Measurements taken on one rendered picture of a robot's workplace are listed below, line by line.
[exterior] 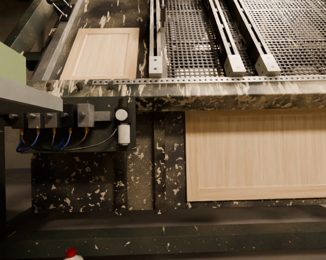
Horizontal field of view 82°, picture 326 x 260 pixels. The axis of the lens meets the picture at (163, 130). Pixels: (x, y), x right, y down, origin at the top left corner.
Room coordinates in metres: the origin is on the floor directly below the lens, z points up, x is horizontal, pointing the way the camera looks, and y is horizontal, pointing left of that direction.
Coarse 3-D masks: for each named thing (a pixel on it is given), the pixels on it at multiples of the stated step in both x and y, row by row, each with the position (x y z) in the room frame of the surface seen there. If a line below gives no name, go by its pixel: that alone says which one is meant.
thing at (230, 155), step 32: (192, 128) 1.06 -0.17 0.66; (224, 128) 1.07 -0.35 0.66; (256, 128) 1.07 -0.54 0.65; (288, 128) 1.07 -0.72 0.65; (320, 128) 1.08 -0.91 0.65; (192, 160) 1.06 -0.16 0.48; (224, 160) 1.07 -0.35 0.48; (256, 160) 1.07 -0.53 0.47; (288, 160) 1.07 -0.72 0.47; (320, 160) 1.08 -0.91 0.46; (192, 192) 1.06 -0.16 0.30; (224, 192) 1.07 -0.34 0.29; (256, 192) 1.07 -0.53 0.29; (288, 192) 1.07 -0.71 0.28; (320, 192) 1.07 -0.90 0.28
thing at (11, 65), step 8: (0, 48) 0.35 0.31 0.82; (8, 48) 0.38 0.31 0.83; (0, 56) 0.35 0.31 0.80; (8, 56) 0.38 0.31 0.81; (16, 56) 0.40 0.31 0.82; (0, 64) 0.35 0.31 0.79; (8, 64) 0.37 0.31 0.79; (16, 64) 0.40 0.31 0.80; (24, 64) 0.42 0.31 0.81; (0, 72) 0.35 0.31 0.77; (8, 72) 0.37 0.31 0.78; (16, 72) 0.40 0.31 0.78; (24, 72) 0.42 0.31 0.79; (16, 80) 0.40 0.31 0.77; (24, 80) 0.42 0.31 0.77
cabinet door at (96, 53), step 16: (80, 32) 1.13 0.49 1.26; (96, 32) 1.13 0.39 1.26; (112, 32) 1.13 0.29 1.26; (128, 32) 1.13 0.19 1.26; (80, 48) 1.05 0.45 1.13; (96, 48) 1.05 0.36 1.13; (112, 48) 1.05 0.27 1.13; (128, 48) 1.05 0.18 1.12; (80, 64) 0.98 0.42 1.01; (96, 64) 0.98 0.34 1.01; (112, 64) 0.98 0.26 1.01; (128, 64) 0.97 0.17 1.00
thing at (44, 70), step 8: (72, 0) 1.31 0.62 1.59; (80, 0) 1.35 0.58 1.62; (72, 16) 1.22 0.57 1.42; (64, 24) 1.14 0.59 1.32; (56, 32) 1.09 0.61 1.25; (64, 32) 1.11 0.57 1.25; (56, 40) 1.05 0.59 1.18; (64, 40) 1.11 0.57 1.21; (48, 48) 1.01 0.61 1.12; (56, 48) 1.02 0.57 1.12; (48, 56) 0.98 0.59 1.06; (56, 56) 1.01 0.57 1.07; (40, 64) 0.94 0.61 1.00; (48, 64) 0.94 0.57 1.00; (40, 72) 0.91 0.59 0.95; (48, 72) 0.94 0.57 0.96
